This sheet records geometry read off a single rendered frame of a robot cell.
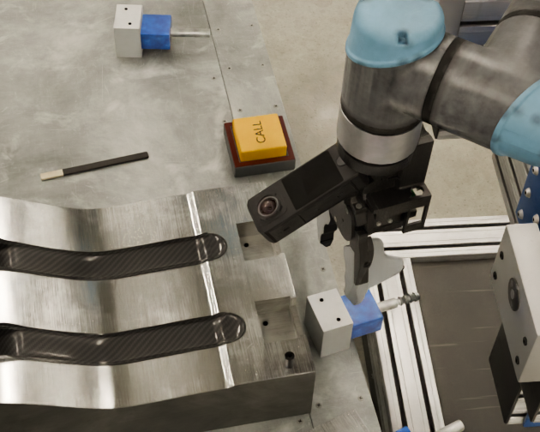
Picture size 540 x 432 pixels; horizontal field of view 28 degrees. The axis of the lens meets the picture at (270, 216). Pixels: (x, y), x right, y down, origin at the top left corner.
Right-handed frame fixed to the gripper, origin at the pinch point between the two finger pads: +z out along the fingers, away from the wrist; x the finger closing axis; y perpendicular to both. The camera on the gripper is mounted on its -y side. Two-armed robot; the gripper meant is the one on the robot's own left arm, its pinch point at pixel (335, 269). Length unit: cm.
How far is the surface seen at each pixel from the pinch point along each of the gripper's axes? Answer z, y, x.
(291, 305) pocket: 5.3, -4.4, 0.4
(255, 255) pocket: 6.7, -5.5, 9.0
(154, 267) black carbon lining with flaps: 5.0, -17.1, 9.7
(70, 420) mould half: 5.6, -30.2, -5.1
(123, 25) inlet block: 8, -9, 52
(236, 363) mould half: 3.9, -12.8, -5.2
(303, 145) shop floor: 94, 40, 93
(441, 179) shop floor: 93, 65, 74
